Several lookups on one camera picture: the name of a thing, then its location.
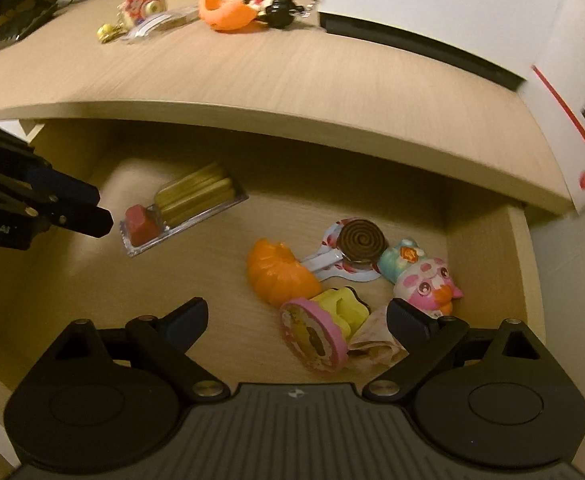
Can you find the pastel plush animal toy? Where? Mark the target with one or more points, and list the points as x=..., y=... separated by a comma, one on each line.
x=422, y=280

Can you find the orange pumpkin toy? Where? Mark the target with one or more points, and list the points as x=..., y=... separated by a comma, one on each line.
x=272, y=272

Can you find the white desk drawer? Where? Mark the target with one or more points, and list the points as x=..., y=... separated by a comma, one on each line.
x=197, y=270

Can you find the yellow plastic toy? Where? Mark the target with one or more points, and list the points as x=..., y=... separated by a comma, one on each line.
x=345, y=310

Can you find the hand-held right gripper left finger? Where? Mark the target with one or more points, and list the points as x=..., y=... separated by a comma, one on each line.
x=190, y=320

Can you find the brown spiral lollipop toy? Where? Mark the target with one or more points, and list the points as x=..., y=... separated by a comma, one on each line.
x=362, y=240

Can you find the pink round toy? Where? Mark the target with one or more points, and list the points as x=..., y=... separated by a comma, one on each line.
x=312, y=340

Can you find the clear plastic package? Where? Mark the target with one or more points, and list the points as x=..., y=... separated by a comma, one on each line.
x=165, y=21

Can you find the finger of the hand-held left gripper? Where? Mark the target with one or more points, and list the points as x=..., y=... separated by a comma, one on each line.
x=67, y=185
x=87, y=220

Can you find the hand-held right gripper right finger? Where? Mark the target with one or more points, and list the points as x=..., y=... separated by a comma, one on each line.
x=407, y=322

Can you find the clear tray of yellow sticks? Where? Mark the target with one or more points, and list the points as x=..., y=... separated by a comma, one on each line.
x=195, y=192

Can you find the chocolate swirl lollipop toy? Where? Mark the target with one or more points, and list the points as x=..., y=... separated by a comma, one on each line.
x=322, y=262

